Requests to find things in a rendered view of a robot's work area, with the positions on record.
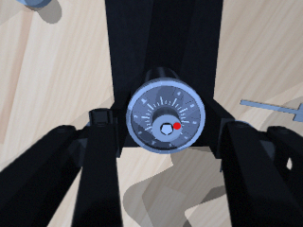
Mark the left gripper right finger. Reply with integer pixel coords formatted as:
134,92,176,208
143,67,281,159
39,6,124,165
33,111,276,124
197,92,303,227

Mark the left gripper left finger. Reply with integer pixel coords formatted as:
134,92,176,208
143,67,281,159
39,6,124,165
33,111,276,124
0,91,131,227

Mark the black mat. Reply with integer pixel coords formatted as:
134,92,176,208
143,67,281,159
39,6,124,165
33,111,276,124
104,0,223,101

